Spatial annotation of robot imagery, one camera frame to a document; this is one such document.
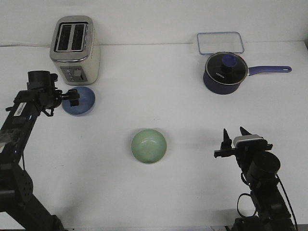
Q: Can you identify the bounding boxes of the dark blue saucepan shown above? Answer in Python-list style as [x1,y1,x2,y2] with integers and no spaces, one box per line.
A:
[203,65,292,95]

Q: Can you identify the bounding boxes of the white toaster power cord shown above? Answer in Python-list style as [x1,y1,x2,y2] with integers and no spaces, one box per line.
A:
[0,42,52,48]

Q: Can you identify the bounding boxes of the glass pot lid blue knob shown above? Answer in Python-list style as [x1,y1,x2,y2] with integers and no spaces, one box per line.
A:
[205,52,248,85]

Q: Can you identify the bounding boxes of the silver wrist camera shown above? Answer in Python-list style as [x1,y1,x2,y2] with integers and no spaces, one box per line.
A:
[233,134,264,148]

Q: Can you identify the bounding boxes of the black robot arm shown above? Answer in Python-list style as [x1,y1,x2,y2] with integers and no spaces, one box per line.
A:
[0,70,79,231]
[214,127,298,231]

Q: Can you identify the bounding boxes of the blue bowl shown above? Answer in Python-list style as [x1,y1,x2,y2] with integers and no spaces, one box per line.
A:
[62,86,96,116]

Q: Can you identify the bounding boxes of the cream and silver toaster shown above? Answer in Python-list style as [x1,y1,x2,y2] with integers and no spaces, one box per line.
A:
[50,15,101,86]

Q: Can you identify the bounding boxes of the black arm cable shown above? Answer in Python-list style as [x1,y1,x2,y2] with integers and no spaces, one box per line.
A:
[237,173,298,231]

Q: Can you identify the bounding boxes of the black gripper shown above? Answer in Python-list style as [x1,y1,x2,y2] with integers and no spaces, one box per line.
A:
[214,127,273,168]
[27,70,80,116]

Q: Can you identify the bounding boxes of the green bowl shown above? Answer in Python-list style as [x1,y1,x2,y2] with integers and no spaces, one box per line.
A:
[131,129,167,164]

